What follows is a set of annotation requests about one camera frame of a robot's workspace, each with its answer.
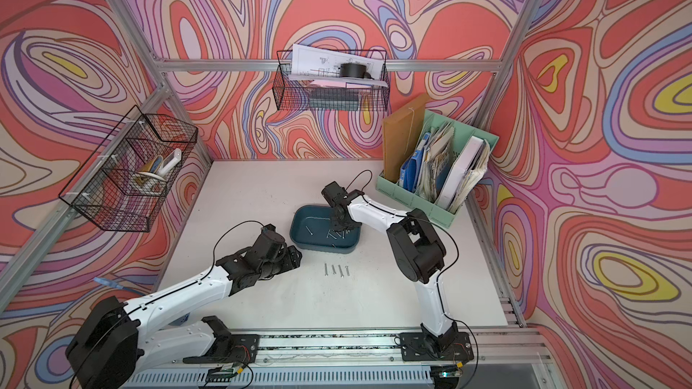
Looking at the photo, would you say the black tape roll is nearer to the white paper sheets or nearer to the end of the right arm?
the white paper sheets

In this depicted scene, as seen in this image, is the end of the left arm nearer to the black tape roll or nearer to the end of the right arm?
the end of the right arm

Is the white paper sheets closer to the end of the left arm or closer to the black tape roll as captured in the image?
the black tape roll

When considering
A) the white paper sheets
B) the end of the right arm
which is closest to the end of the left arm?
the end of the right arm

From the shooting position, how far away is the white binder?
84cm

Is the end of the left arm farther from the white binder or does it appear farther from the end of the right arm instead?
the white binder

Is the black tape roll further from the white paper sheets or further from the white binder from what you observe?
the white binder
